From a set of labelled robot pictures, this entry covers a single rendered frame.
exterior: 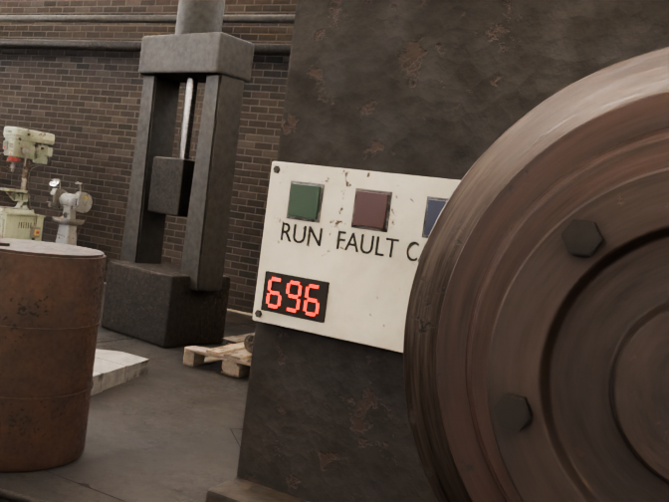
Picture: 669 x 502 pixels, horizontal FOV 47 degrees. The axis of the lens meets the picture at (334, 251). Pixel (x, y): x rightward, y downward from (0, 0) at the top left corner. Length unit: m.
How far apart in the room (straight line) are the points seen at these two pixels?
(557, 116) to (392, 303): 0.28
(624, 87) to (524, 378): 0.23
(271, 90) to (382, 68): 7.28
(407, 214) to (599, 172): 0.27
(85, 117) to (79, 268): 6.55
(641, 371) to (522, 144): 0.20
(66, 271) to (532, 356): 2.81
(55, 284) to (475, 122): 2.58
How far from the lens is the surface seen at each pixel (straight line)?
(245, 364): 5.16
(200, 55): 6.07
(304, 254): 0.83
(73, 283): 3.24
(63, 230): 9.22
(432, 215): 0.76
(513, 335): 0.52
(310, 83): 0.87
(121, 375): 4.80
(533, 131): 0.61
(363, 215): 0.79
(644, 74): 0.61
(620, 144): 0.58
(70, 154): 9.82
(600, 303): 0.52
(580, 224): 0.50
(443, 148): 0.79
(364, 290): 0.80
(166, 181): 6.20
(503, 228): 0.59
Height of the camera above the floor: 1.19
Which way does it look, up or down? 3 degrees down
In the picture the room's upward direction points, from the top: 8 degrees clockwise
